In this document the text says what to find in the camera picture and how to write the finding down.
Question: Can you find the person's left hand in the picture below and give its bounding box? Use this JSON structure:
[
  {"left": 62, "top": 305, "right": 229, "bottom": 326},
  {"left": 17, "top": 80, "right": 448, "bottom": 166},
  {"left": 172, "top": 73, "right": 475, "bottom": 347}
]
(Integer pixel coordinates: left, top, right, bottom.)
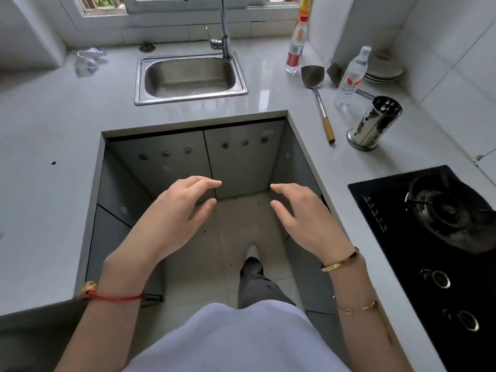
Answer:
[{"left": 104, "top": 176, "right": 222, "bottom": 275}]

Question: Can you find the person's right hand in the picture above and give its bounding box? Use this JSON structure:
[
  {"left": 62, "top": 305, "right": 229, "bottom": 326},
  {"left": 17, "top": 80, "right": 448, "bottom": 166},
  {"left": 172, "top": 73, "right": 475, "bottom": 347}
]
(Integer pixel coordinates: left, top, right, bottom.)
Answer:
[{"left": 270, "top": 183, "right": 359, "bottom": 266}]

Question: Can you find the person's left forearm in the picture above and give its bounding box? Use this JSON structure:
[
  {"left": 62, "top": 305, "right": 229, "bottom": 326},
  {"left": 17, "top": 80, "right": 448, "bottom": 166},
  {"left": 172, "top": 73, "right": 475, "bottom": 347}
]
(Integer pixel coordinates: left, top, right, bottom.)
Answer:
[{"left": 54, "top": 263, "right": 163, "bottom": 372}]

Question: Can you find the person's right forearm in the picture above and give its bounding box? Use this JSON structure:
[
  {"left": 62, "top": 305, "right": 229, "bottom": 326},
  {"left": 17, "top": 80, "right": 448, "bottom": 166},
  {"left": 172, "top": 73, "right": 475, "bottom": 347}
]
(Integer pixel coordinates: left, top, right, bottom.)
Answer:
[{"left": 322, "top": 252, "right": 413, "bottom": 372}]

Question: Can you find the grey cabinet door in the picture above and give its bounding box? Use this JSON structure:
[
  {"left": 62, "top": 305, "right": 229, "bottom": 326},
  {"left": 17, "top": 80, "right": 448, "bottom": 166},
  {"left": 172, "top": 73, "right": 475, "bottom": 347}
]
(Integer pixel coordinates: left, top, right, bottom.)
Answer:
[
  {"left": 204, "top": 120, "right": 286, "bottom": 199},
  {"left": 106, "top": 130, "right": 216, "bottom": 202}
]

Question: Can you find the person's grey trouser leg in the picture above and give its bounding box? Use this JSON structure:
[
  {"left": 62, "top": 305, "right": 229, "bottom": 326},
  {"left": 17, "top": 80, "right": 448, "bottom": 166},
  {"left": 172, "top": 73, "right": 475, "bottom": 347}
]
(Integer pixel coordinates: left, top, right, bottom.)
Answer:
[{"left": 237, "top": 256, "right": 297, "bottom": 309}]

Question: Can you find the gold bangle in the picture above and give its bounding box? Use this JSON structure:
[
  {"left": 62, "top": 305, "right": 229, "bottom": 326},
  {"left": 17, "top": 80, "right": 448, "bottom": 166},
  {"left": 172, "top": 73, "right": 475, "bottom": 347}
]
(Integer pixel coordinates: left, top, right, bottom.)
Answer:
[{"left": 320, "top": 247, "right": 360, "bottom": 273}]

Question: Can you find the black glass gas stove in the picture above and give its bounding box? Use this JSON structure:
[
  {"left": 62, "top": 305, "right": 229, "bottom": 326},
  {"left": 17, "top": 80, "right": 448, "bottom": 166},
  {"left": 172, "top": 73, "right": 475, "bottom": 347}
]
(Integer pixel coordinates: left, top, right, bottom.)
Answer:
[{"left": 347, "top": 165, "right": 496, "bottom": 372}]

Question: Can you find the shiny steel utensil holder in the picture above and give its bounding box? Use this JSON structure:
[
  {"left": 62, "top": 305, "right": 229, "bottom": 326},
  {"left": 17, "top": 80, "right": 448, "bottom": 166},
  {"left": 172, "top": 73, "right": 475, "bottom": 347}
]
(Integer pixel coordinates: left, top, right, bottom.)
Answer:
[{"left": 346, "top": 96, "right": 404, "bottom": 152}]

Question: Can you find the person's white shirt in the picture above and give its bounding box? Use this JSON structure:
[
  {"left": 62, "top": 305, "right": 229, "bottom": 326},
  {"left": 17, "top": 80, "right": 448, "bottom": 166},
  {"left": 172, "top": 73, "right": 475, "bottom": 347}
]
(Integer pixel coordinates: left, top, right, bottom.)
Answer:
[{"left": 122, "top": 300, "right": 351, "bottom": 372}]

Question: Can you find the stainless steel sink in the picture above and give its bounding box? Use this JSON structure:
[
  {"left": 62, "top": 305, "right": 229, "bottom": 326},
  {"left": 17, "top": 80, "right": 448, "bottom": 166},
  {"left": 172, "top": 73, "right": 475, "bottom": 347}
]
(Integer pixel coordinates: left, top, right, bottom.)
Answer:
[{"left": 134, "top": 52, "right": 249, "bottom": 106}]

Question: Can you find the white capped clear bottle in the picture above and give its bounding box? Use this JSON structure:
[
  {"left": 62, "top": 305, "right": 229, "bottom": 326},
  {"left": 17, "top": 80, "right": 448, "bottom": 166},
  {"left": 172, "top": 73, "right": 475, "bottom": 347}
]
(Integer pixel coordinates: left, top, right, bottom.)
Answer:
[{"left": 334, "top": 45, "right": 372, "bottom": 109}]

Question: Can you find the red capped clear bottle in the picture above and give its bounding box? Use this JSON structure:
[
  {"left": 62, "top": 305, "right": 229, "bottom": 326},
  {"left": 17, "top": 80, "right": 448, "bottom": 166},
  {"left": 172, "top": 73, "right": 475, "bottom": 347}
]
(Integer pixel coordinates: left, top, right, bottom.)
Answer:
[{"left": 285, "top": 15, "right": 308, "bottom": 75}]

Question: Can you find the gas stove burner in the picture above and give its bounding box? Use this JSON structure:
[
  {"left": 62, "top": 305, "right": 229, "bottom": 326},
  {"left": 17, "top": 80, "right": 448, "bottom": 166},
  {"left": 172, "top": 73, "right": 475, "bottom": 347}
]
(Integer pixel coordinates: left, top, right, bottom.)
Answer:
[{"left": 405, "top": 174, "right": 496, "bottom": 254}]

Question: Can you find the metal stove knob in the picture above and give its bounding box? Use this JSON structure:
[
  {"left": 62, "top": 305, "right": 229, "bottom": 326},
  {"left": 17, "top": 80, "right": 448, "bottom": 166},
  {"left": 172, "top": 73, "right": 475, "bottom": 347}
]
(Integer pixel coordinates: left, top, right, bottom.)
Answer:
[
  {"left": 420, "top": 269, "right": 452, "bottom": 289},
  {"left": 443, "top": 308, "right": 480, "bottom": 332}
]

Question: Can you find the stack of white plates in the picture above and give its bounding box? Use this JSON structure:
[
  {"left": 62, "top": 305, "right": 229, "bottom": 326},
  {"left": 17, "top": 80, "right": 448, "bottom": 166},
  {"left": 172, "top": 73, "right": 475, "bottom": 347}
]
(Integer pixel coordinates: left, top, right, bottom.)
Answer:
[{"left": 364, "top": 52, "right": 404, "bottom": 83}]

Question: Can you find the chrome faucet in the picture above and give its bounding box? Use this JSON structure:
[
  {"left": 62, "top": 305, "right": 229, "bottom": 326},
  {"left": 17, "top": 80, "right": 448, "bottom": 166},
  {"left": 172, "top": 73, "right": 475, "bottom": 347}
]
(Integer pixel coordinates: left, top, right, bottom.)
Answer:
[{"left": 205, "top": 0, "right": 233, "bottom": 60}]

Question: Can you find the clear plastic bag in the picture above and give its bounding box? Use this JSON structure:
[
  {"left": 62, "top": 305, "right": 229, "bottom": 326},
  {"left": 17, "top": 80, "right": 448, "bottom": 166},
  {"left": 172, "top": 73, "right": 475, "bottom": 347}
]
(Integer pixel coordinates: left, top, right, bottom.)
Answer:
[{"left": 74, "top": 47, "right": 109, "bottom": 78}]

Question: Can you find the red string bracelet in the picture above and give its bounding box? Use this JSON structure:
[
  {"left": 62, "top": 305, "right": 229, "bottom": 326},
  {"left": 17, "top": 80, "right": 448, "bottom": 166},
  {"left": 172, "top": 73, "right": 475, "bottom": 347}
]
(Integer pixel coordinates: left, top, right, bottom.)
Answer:
[{"left": 80, "top": 281, "right": 146, "bottom": 303}]

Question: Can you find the thin gold chain bracelet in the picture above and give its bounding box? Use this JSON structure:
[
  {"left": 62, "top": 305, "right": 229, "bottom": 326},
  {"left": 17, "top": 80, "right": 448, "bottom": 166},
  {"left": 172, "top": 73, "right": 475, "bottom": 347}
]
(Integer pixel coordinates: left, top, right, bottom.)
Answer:
[{"left": 332, "top": 295, "right": 393, "bottom": 345}]

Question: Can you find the wooden handled metal spatula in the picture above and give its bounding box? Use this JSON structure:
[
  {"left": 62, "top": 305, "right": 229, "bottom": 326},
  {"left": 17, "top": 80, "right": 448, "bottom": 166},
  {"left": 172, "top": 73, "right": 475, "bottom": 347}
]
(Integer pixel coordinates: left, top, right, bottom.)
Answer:
[{"left": 301, "top": 65, "right": 336, "bottom": 145}]

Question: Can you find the white window frame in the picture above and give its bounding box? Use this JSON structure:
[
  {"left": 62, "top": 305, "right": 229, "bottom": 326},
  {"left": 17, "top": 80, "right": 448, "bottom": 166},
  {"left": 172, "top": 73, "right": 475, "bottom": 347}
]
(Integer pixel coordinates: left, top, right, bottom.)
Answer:
[{"left": 58, "top": 0, "right": 311, "bottom": 33}]

